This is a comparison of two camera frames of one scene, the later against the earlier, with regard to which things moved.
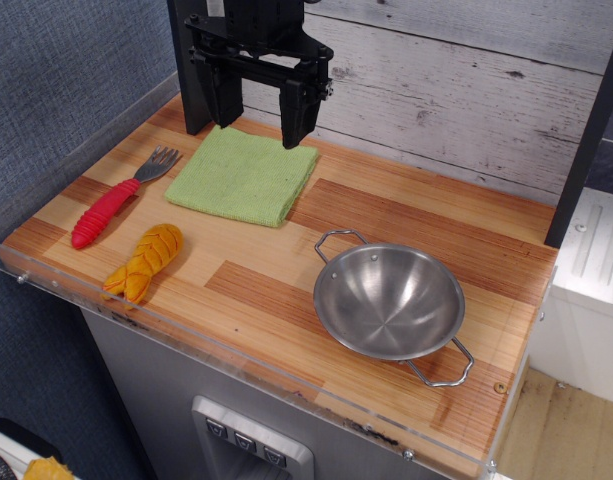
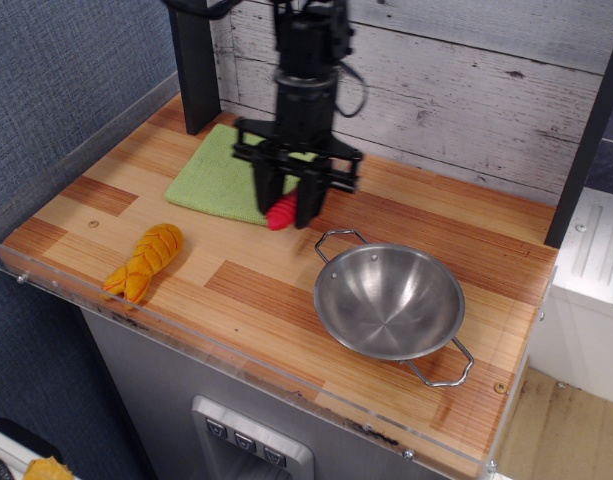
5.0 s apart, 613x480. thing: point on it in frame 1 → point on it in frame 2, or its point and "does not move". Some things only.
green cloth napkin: [243, 177] does not move
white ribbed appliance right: [582, 336] does not move
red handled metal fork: [95, 219] → [283, 213]
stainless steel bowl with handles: [393, 302] does not move
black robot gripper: [268, 36] → [302, 140]
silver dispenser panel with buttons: [232, 446] does not move
